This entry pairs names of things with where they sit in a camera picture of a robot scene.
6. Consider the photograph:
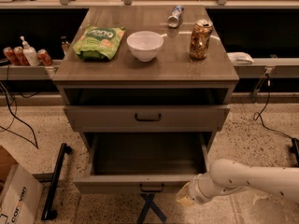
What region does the grey drawer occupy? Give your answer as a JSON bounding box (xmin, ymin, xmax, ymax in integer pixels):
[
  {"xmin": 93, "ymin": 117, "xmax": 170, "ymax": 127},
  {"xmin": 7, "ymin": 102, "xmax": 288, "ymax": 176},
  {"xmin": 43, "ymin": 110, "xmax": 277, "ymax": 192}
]
[
  {"xmin": 64, "ymin": 105, "xmax": 230, "ymax": 133},
  {"xmin": 74, "ymin": 133, "xmax": 207, "ymax": 194}
]

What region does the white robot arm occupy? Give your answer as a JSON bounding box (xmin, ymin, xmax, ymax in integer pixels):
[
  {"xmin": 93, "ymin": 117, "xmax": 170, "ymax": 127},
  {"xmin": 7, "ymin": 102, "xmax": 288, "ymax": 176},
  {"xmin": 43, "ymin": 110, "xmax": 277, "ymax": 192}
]
[{"xmin": 177, "ymin": 159, "xmax": 299, "ymax": 206}]

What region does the grey top drawer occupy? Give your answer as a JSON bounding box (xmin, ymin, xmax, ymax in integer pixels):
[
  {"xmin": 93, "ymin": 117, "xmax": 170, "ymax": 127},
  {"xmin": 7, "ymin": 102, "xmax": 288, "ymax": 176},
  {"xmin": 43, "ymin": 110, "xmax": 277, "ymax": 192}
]
[{"xmin": 64, "ymin": 105, "xmax": 230, "ymax": 133}]

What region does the blue tape cross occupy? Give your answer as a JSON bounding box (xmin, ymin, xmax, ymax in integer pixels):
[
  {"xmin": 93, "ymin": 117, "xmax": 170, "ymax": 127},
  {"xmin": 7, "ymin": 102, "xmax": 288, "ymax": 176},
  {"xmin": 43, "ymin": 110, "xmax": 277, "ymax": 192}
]
[{"xmin": 136, "ymin": 194, "xmax": 167, "ymax": 224}]

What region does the black metal bar stand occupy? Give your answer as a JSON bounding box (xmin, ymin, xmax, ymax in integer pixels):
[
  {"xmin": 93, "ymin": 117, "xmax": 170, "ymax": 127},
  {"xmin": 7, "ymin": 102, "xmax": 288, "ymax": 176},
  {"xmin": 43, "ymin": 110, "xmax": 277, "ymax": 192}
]
[{"xmin": 41, "ymin": 143, "xmax": 72, "ymax": 220}]

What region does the white folded cloth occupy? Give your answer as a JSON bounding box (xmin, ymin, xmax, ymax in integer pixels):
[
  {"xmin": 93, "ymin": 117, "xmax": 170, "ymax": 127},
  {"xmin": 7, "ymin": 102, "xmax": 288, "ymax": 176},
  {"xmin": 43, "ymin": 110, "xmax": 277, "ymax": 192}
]
[{"xmin": 227, "ymin": 52, "xmax": 254, "ymax": 64}]

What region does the gold soda can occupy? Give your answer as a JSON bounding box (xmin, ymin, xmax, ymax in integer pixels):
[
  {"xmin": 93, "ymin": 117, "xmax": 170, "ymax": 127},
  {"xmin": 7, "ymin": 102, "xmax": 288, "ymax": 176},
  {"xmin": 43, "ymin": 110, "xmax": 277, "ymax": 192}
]
[{"xmin": 189, "ymin": 20, "xmax": 213, "ymax": 60}]

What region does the white bowl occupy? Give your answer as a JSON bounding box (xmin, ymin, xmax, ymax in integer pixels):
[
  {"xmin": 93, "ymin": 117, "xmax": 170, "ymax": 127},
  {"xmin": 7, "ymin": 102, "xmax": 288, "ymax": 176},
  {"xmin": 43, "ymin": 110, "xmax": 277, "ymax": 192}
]
[{"xmin": 126, "ymin": 31, "xmax": 164, "ymax": 62}]

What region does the cardboard box with white label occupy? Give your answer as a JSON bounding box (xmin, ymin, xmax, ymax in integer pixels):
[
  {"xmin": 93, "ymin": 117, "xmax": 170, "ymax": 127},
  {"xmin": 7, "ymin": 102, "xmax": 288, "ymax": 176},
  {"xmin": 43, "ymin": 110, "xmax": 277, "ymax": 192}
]
[{"xmin": 0, "ymin": 147, "xmax": 43, "ymax": 224}]

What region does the grey shelf right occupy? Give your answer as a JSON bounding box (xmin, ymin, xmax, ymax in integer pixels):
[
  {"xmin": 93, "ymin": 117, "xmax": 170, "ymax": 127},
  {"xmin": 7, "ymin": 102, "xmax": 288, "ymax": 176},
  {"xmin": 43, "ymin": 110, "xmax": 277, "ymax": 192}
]
[{"xmin": 235, "ymin": 58, "xmax": 299, "ymax": 78}]

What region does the grey shelf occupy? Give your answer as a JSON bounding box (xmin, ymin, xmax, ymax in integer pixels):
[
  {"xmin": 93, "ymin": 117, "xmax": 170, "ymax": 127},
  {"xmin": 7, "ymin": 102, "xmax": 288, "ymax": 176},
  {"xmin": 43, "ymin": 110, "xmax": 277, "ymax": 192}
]
[
  {"xmin": 0, "ymin": 60, "xmax": 62, "ymax": 80},
  {"xmin": 235, "ymin": 58, "xmax": 299, "ymax": 78}
]

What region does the green chip bag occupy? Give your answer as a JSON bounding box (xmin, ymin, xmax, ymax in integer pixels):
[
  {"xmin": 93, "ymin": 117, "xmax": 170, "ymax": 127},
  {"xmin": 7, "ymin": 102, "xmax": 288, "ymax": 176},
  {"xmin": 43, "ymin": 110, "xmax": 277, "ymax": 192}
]
[{"xmin": 73, "ymin": 26, "xmax": 125, "ymax": 60}]

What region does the lying blue silver can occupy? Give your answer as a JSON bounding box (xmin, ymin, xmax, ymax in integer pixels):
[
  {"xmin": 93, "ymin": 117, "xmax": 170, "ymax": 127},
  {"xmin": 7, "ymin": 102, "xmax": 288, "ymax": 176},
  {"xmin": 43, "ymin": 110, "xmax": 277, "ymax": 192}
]
[{"xmin": 167, "ymin": 6, "xmax": 184, "ymax": 28}]

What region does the small dark bottle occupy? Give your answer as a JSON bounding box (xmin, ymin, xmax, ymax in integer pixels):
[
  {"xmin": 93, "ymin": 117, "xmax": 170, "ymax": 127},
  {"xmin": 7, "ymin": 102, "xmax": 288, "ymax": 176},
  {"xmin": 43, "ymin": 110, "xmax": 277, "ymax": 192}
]
[{"xmin": 61, "ymin": 36, "xmax": 70, "ymax": 56}]

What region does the red can right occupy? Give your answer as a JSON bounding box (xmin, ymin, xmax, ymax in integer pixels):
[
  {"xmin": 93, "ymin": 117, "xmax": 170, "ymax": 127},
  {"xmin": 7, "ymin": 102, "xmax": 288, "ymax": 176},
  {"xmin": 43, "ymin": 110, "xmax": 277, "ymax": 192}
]
[{"xmin": 37, "ymin": 49, "xmax": 53, "ymax": 66}]

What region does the red can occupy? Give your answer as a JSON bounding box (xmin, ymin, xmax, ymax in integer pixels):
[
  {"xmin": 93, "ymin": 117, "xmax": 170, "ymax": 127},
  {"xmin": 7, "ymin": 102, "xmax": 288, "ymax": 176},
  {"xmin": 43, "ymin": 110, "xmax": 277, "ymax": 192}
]
[
  {"xmin": 14, "ymin": 47, "xmax": 29, "ymax": 66},
  {"xmin": 37, "ymin": 49, "xmax": 53, "ymax": 66},
  {"xmin": 3, "ymin": 47, "xmax": 20, "ymax": 65}
]

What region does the white soap dispenser bottle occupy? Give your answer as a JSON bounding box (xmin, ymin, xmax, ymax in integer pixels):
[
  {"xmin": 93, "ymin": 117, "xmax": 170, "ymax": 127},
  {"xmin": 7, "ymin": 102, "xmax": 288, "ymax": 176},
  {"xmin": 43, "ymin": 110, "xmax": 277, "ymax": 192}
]
[{"xmin": 21, "ymin": 36, "xmax": 40, "ymax": 66}]

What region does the grey shelf left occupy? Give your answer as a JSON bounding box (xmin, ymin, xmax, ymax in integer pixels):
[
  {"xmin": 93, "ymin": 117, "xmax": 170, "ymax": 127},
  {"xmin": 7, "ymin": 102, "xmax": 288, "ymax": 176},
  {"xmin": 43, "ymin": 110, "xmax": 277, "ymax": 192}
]
[{"xmin": 0, "ymin": 60, "xmax": 62, "ymax": 80}]

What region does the red can far left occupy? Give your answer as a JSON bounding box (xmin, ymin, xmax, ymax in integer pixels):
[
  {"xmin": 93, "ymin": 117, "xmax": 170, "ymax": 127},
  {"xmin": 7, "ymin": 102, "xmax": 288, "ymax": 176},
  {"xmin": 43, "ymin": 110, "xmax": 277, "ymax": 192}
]
[{"xmin": 3, "ymin": 47, "xmax": 20, "ymax": 65}]

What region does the black cable right floor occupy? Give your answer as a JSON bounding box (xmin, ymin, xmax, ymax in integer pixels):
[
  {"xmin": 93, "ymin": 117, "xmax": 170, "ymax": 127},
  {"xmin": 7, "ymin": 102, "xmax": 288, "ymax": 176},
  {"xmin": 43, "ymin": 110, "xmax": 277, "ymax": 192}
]
[{"xmin": 252, "ymin": 73, "xmax": 293, "ymax": 140}]

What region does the black cable floor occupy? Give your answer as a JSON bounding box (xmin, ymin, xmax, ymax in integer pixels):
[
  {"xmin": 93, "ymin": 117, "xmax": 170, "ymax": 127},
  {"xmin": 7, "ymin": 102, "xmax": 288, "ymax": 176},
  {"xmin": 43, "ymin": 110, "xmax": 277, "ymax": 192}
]
[
  {"xmin": 252, "ymin": 73, "xmax": 293, "ymax": 140},
  {"xmin": 0, "ymin": 81, "xmax": 40, "ymax": 150}
]

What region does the grey cabinet frame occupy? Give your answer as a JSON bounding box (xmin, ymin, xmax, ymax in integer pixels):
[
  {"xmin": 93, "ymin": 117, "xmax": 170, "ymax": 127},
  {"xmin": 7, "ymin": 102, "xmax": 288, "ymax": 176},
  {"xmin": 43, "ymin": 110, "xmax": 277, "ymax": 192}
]
[{"xmin": 53, "ymin": 6, "xmax": 238, "ymax": 146}]

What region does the black cable left floor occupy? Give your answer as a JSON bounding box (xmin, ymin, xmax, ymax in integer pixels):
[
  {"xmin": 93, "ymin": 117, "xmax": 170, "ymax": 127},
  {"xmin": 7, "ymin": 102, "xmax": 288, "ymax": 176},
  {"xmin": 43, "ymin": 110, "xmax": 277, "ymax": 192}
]
[{"xmin": 0, "ymin": 81, "xmax": 40, "ymax": 150}]

